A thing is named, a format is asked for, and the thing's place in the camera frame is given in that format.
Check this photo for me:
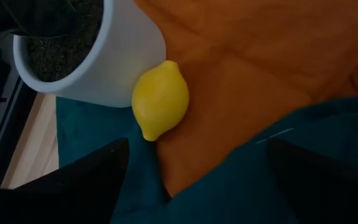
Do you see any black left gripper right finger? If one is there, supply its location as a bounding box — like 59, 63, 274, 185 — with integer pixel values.
267, 138, 358, 224

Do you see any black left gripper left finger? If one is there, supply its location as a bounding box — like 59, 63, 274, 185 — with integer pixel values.
0, 138, 131, 224

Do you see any yellow toy lemon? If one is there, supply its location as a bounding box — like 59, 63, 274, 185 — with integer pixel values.
131, 60, 190, 142

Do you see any teal cloth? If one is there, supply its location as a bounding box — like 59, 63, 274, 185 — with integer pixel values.
56, 96, 358, 224

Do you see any orange cloth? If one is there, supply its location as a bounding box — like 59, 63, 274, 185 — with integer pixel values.
134, 0, 358, 198

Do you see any white plant pot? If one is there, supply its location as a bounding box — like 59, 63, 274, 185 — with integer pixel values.
12, 0, 167, 108

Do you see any green snake plant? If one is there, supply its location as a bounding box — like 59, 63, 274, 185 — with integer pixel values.
0, 0, 77, 40

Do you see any black aluminium rig frame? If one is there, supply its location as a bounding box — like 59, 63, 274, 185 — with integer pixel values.
0, 77, 39, 189

